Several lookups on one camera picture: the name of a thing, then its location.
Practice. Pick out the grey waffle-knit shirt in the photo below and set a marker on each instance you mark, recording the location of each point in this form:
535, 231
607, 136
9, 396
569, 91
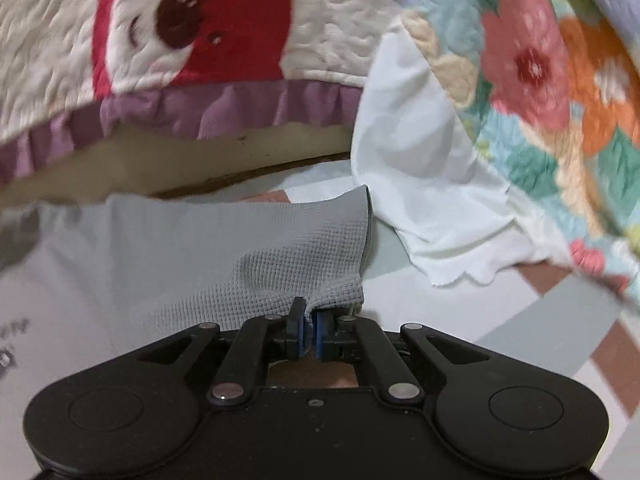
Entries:
275, 260

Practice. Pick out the beige bed base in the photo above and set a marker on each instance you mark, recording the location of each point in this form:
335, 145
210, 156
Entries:
175, 160

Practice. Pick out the floral patchwork quilt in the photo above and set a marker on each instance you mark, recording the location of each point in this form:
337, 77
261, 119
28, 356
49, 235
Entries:
530, 60

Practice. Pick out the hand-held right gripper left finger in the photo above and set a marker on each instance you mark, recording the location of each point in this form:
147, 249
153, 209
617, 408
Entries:
300, 332

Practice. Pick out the white quilt with red bears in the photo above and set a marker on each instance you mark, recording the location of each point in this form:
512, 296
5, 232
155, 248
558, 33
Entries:
325, 20

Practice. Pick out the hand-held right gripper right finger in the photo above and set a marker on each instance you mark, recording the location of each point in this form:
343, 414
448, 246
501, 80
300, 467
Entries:
321, 334

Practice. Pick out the striped checked rug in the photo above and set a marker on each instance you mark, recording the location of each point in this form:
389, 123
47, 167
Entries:
450, 310

